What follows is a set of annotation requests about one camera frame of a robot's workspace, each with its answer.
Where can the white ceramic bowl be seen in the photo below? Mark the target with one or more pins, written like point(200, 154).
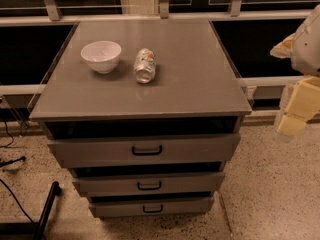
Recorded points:
point(102, 56)

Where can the crushed aluminium can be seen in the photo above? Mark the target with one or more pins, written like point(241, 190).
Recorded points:
point(144, 66)

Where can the grey top drawer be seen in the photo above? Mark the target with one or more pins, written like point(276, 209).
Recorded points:
point(99, 152)

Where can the metal window railing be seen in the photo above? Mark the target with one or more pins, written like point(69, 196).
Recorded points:
point(32, 32)

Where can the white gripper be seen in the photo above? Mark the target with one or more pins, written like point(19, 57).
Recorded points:
point(308, 52)

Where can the grey drawer cabinet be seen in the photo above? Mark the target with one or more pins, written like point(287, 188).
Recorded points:
point(194, 92)

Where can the grey middle drawer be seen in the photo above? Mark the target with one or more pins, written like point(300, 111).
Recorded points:
point(145, 184)

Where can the black metal stand leg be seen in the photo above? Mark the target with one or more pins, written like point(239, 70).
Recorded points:
point(32, 230)

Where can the grey drawer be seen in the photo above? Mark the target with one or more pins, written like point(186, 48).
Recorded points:
point(145, 184)
point(151, 207)
point(99, 152)

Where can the grey bottom drawer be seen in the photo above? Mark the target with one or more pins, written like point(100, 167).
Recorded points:
point(151, 207)

